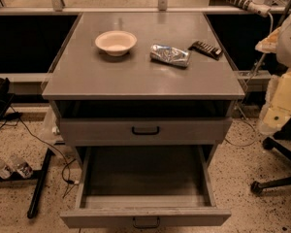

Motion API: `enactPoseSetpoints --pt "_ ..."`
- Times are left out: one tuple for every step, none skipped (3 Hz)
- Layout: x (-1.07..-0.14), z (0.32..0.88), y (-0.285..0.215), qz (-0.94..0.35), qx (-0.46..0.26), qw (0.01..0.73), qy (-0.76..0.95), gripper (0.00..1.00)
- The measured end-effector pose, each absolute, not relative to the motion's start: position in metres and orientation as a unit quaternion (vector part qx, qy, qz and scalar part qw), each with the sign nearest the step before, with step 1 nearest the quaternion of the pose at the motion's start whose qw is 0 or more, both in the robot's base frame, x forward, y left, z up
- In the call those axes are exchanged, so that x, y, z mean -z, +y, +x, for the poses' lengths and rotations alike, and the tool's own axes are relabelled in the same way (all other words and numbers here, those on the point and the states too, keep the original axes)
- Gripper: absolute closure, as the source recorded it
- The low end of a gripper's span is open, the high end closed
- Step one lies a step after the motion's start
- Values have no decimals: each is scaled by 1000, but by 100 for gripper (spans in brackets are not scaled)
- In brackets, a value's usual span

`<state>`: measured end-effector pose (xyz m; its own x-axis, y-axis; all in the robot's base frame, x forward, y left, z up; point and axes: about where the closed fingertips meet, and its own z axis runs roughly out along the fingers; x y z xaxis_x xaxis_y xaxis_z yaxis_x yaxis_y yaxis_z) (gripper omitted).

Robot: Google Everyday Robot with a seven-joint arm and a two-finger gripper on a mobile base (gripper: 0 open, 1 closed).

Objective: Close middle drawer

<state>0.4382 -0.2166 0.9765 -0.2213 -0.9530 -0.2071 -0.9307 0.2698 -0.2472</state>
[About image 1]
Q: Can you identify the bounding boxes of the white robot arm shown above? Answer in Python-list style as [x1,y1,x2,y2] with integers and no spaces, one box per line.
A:
[255,14,291,136]

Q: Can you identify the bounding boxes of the clear water bottle left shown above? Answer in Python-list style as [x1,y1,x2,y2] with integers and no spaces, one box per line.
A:
[0,159,13,180]

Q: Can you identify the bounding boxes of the dark chocolate bar wrapper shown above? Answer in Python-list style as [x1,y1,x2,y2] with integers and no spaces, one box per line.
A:
[188,41,223,60]

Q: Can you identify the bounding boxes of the black floor stand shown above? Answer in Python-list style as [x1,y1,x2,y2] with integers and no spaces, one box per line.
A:
[0,149,54,219]

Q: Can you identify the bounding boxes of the black office chair base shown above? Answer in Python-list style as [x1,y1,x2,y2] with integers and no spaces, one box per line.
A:
[250,137,291,196]

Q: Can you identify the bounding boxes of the grey drawer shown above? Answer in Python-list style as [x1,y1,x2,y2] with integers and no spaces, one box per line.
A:
[61,146,231,229]
[58,117,232,147]

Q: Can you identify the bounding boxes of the white cable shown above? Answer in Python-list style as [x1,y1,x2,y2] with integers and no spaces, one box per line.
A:
[224,12,275,148]

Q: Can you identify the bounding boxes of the white power strip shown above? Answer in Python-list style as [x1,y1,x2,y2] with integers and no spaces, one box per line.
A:
[225,0,271,17]

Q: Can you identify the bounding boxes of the white paper bowl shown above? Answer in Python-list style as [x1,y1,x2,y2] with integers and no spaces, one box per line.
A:
[95,30,137,56]

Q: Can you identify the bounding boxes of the black floor cable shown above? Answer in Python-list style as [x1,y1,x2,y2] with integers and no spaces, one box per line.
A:
[0,104,81,199]

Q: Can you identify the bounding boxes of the crumpled silver chip bag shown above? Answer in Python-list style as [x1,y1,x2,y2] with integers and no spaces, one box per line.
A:
[149,44,190,68]

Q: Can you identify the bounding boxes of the clear water bottle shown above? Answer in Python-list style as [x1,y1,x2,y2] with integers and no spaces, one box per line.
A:
[11,154,33,179]
[0,159,13,180]

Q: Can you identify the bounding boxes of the grey drawer cabinet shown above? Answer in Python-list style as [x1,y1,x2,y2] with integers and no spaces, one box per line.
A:
[41,11,246,153]

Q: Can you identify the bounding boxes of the clear water bottle right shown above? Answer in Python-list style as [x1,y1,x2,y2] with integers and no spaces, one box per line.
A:
[11,154,33,179]

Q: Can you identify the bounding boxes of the grey top drawer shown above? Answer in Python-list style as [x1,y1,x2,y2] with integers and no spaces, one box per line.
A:
[58,117,232,147]

